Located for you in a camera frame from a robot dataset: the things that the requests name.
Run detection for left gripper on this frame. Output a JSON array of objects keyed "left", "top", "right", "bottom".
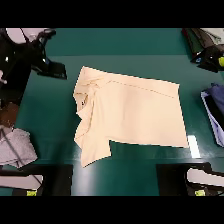
[{"left": 35, "top": 59, "right": 68, "bottom": 81}]

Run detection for grey-brown garment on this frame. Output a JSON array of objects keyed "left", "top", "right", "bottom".
[{"left": 199, "top": 28, "right": 224, "bottom": 48}]

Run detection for blue garment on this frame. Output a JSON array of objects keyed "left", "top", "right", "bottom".
[{"left": 200, "top": 83, "right": 224, "bottom": 148}]

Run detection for dark green garment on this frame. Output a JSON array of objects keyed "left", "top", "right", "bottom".
[{"left": 181, "top": 28, "right": 205, "bottom": 56}]

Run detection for brown garment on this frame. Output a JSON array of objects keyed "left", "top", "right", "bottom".
[{"left": 0, "top": 101, "right": 20, "bottom": 129}]

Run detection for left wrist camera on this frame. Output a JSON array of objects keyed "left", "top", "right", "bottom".
[{"left": 37, "top": 28, "right": 57, "bottom": 46}]

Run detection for grey garment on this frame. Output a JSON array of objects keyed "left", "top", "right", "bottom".
[{"left": 0, "top": 127, "right": 39, "bottom": 168}]

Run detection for black cable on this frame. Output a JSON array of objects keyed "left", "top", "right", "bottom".
[{"left": 0, "top": 127, "right": 25, "bottom": 167}]

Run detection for cream T-shirt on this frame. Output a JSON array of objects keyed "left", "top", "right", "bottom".
[{"left": 72, "top": 65, "right": 190, "bottom": 168}]

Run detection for black garment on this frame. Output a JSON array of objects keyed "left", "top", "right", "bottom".
[{"left": 0, "top": 66, "right": 33, "bottom": 106}]

